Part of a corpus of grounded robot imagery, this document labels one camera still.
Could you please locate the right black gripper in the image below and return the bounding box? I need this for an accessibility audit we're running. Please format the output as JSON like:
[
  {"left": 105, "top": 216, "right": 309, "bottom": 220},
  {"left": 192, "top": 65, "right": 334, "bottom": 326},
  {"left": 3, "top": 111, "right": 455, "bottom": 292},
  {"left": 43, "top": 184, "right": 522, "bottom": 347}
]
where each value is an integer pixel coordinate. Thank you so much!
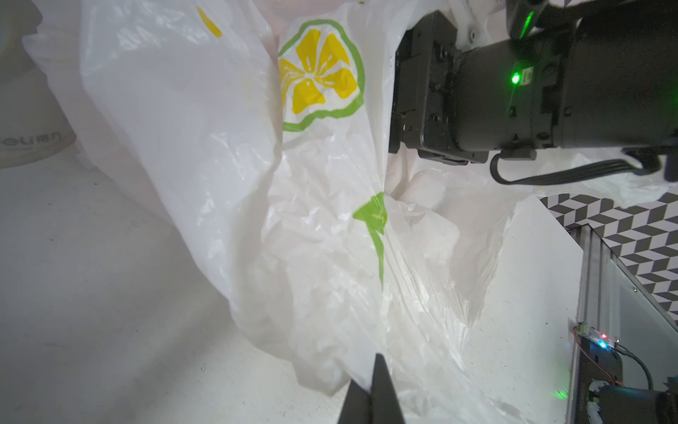
[{"left": 388, "top": 12, "right": 561, "bottom": 164}]

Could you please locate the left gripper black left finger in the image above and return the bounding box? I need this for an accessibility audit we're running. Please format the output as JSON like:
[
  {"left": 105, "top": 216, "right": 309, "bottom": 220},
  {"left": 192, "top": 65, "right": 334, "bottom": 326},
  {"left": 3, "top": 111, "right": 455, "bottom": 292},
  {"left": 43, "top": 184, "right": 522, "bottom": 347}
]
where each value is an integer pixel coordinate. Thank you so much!
[{"left": 337, "top": 381, "right": 373, "bottom": 424}]

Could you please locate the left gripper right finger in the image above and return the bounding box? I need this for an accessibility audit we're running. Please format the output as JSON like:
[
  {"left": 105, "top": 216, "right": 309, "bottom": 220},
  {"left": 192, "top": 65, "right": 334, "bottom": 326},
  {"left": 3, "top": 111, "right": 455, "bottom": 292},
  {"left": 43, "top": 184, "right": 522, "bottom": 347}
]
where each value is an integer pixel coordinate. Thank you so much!
[{"left": 371, "top": 353, "right": 405, "bottom": 424}]

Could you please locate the white plastic bag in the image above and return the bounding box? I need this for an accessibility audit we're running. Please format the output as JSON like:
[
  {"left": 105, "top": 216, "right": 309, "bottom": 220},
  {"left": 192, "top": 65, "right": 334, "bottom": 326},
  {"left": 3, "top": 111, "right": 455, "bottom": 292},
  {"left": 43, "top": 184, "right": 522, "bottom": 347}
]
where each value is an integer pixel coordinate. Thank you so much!
[{"left": 23, "top": 0, "right": 678, "bottom": 424}]

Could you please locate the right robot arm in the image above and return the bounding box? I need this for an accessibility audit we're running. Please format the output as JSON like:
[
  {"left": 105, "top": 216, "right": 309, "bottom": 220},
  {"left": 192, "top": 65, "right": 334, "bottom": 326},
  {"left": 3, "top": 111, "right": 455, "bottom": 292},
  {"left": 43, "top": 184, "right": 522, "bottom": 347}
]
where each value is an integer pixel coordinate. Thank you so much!
[{"left": 388, "top": 1, "right": 677, "bottom": 187}]

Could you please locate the grey tape roll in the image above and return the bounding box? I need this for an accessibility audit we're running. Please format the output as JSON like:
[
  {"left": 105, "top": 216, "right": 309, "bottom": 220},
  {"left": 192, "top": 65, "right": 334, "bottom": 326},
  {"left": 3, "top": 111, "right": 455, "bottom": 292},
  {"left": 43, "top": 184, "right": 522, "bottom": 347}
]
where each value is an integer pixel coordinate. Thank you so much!
[{"left": 1, "top": 1, "right": 76, "bottom": 169}]

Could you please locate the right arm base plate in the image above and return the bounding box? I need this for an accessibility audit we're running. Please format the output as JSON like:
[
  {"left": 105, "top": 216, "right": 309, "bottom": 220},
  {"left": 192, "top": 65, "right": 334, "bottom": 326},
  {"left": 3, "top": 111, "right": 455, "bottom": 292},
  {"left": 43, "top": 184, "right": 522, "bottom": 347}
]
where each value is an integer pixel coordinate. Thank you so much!
[{"left": 569, "top": 320, "right": 678, "bottom": 424}]

